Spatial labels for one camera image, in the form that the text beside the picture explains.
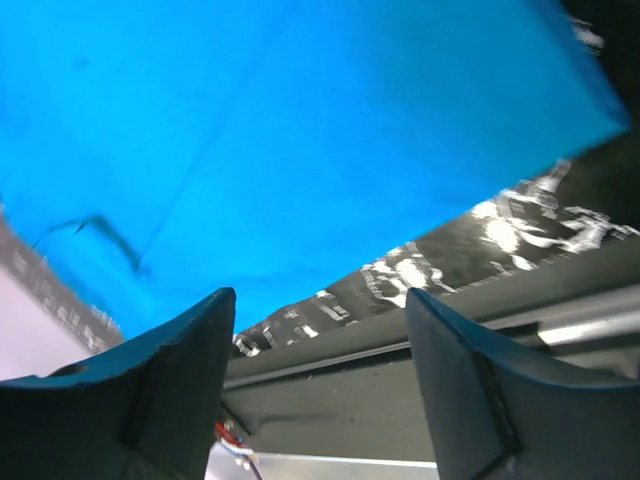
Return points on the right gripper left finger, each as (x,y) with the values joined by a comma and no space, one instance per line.
(145,409)

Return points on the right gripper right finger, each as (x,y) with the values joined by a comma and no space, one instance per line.
(497,409)

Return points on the blue t-shirt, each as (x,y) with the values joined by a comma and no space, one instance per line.
(155,151)

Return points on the black marble pattern mat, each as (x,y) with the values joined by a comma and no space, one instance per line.
(576,205)

